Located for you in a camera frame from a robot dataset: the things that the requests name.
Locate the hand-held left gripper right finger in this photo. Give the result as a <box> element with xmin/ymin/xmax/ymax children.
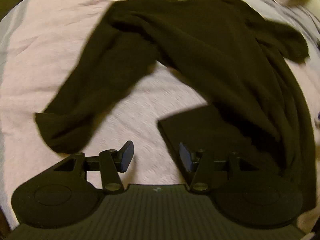
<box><xmin>179</xmin><ymin>142</ymin><xmax>260</xmax><ymax>193</ymax></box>

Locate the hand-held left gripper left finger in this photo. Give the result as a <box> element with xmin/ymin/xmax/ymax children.
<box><xmin>54</xmin><ymin>141</ymin><xmax>135</xmax><ymax>195</ymax></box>

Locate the dark olive long-sleeve shirt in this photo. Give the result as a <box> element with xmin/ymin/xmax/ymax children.
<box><xmin>34</xmin><ymin>0</ymin><xmax>317</xmax><ymax>210</ymax></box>

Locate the pink herringbone blanket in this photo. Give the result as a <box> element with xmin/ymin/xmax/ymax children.
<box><xmin>0</xmin><ymin>0</ymin><xmax>320</xmax><ymax>233</ymax></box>

